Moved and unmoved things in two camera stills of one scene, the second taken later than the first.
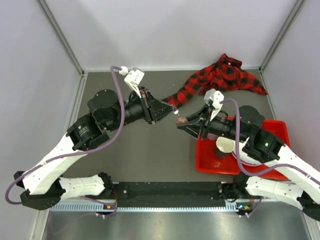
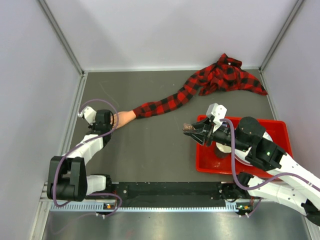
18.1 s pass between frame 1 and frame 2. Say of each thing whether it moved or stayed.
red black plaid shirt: stayed
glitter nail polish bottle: moved
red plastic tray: stayed
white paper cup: stayed
